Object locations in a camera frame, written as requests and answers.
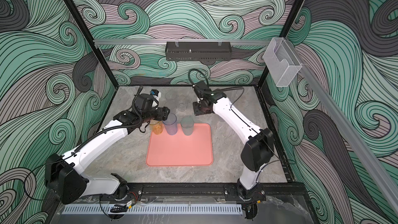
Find white slotted cable duct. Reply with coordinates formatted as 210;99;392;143
62;204;243;215

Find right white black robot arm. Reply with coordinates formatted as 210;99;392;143
192;94;274;199

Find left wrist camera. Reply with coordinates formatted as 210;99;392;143
134;87;161;112

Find small clear faceted glass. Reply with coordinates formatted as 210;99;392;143
177;103;187;113

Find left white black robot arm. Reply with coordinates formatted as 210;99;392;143
45;107;170;205

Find yellow plastic cup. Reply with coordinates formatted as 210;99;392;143
149;120;163;135

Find green plastic cup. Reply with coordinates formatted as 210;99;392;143
180;116;194;136

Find aluminium rail back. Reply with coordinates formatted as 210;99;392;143
93;38;270;46

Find clear acrylic wall holder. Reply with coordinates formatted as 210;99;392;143
263;37;302;88

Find aluminium rail right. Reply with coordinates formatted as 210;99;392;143
301;64;398;213

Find aluminium rail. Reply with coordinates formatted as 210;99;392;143
93;38;270;46
301;64;398;213

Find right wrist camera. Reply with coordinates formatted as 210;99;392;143
192;81;211;97

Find blue plastic cup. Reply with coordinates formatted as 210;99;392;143
163;113;178;135

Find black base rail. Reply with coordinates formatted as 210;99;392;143
127;183;306;197

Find pink tray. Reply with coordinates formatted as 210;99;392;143
146;123;214;167

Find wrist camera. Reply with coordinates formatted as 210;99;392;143
134;87;161;112
192;81;211;97

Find black perforated wall shelf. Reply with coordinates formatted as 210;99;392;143
165;41;232;62

